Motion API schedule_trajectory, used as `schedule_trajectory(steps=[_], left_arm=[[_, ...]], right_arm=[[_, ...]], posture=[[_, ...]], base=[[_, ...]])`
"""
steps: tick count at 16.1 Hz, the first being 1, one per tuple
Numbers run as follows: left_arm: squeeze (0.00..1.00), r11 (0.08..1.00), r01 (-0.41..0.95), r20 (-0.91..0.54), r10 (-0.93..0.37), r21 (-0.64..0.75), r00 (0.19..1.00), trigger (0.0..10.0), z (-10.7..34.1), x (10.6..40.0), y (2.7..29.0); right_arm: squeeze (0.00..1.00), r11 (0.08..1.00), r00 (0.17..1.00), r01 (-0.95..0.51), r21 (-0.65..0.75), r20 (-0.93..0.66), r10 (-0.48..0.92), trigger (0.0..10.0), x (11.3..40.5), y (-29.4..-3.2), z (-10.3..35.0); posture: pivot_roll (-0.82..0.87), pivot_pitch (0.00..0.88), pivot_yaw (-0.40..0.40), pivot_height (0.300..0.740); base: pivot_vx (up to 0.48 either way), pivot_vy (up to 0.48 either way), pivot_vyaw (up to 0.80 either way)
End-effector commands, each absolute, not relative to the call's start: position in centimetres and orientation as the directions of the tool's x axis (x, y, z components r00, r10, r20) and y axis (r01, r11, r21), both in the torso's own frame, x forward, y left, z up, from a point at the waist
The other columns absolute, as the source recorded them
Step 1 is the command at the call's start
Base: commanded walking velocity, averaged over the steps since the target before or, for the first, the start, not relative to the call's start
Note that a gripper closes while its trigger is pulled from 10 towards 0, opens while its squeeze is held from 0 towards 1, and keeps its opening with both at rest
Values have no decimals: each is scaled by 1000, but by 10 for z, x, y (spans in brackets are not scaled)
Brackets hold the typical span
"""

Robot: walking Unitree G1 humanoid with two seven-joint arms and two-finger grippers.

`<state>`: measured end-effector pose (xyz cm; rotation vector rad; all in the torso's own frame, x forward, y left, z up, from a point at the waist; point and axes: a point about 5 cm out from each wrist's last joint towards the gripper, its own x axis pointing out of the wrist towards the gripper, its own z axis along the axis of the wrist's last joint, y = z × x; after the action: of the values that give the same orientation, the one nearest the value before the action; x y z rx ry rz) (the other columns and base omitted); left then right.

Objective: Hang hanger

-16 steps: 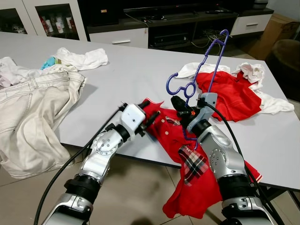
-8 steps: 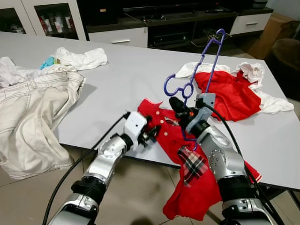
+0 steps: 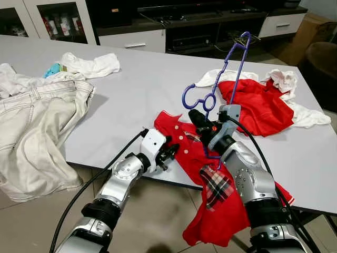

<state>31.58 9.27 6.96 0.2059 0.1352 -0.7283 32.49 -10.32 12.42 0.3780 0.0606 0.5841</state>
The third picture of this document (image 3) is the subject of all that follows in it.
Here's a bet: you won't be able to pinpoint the cardboard box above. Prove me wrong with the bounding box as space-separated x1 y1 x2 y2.
279 13 336 66

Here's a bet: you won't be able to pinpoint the beige cable tangle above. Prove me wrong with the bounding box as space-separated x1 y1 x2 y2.
215 29 262 53

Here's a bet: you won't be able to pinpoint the brown chair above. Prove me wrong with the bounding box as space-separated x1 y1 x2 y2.
299 41 337 112

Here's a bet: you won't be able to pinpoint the purple plastic hanger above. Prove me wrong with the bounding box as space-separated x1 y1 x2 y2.
182 32 252 170

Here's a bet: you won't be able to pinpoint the red polo shirt plaid patch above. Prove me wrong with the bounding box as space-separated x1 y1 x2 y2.
154 110 295 247

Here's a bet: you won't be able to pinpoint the red white bottle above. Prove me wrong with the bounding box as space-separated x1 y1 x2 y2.
72 15 84 33

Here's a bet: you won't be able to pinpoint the black television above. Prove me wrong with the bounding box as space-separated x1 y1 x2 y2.
137 0 288 14

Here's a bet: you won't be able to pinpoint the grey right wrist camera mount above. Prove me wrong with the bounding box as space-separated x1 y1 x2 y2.
208 104 242 152

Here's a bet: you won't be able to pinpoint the black set-top box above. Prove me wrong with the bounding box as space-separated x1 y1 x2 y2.
171 36 212 51

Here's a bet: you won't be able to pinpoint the white crumpled cloth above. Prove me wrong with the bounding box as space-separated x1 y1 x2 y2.
266 69 331 129

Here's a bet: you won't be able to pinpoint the cream jeans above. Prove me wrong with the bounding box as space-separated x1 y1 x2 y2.
0 79 96 203

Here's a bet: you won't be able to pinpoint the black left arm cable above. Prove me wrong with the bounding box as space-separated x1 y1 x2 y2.
50 129 148 253

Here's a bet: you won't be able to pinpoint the wooden TV stand white drawer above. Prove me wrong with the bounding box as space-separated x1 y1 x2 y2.
96 6 309 54

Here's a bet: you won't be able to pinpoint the white glass-door cabinet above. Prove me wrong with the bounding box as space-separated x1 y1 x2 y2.
0 0 97 45

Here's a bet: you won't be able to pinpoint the red knit garment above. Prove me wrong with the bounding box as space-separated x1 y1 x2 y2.
217 79 294 138

